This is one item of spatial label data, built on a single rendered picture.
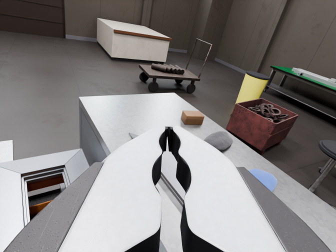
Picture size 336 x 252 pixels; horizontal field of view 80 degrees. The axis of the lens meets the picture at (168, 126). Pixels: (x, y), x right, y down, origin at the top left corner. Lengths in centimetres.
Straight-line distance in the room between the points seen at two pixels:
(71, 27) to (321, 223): 805
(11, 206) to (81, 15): 761
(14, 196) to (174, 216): 57
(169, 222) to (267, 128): 254
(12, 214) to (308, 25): 747
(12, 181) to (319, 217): 106
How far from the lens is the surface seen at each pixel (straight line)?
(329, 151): 242
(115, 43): 605
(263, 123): 300
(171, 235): 56
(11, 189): 94
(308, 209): 86
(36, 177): 100
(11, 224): 84
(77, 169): 96
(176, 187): 63
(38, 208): 106
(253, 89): 454
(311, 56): 729
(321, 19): 742
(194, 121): 101
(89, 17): 823
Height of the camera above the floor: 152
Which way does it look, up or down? 29 degrees down
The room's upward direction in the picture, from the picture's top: 13 degrees clockwise
